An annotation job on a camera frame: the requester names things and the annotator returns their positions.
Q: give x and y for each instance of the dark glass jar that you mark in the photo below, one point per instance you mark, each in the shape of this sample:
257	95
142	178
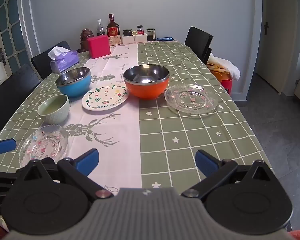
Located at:
151	36

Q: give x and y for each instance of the red box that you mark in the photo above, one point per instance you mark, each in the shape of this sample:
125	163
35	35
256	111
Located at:
98	47

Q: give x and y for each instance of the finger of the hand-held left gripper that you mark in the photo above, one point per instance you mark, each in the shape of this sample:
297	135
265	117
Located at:
2	147

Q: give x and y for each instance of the black chair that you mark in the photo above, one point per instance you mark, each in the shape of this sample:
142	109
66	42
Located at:
197	41
40	62
12	90

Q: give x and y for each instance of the dark cross ornament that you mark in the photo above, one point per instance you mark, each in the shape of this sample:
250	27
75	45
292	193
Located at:
266	28

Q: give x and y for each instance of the small dark jar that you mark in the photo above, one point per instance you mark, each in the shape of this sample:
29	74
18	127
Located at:
127	33

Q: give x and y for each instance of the green ceramic bowl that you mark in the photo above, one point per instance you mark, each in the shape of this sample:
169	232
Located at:
56	115

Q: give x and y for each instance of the clear plastic bottle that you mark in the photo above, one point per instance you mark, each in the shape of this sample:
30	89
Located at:
100	30

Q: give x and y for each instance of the clear glass plate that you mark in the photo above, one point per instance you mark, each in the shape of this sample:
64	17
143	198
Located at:
45	142
190	100

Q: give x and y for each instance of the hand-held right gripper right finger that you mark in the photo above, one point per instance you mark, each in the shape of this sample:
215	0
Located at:
205	162

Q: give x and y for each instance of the white box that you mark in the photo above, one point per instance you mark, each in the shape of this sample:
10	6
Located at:
128	40

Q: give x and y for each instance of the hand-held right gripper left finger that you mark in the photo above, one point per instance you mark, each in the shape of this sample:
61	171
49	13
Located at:
87	161

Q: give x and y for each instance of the purple tissue box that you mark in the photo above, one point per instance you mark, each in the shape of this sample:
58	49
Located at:
65	62

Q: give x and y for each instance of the yellow tape roll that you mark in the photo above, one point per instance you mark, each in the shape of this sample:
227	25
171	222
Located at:
134	33

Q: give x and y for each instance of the orange steel bowl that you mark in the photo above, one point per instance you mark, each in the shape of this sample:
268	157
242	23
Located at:
146	91

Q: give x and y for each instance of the beige perforated box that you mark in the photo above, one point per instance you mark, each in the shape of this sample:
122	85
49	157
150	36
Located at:
115	41

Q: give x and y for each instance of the flat blue packet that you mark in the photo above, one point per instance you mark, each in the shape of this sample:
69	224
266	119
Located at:
165	39

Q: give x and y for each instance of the white towel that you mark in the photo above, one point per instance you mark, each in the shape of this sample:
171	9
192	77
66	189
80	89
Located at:
230	67

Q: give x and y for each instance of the blue steel bowl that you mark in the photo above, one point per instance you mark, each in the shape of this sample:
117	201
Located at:
75	88

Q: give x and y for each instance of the glass-paned door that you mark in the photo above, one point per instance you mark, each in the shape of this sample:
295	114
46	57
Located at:
12	30

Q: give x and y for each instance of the white painted plate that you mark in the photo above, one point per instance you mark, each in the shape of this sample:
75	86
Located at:
107	97

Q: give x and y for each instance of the red plastic stool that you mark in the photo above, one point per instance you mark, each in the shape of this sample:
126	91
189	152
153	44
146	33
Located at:
227	83

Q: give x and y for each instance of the brown liquor bottle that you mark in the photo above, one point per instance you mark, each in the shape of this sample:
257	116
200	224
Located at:
113	30

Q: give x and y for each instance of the beige door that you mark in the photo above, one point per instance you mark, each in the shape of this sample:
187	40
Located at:
277	55

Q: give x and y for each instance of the brown figurine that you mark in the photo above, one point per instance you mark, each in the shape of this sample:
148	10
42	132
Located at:
85	40

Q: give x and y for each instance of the small red-label bottle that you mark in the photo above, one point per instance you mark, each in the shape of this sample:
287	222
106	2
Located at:
140	31

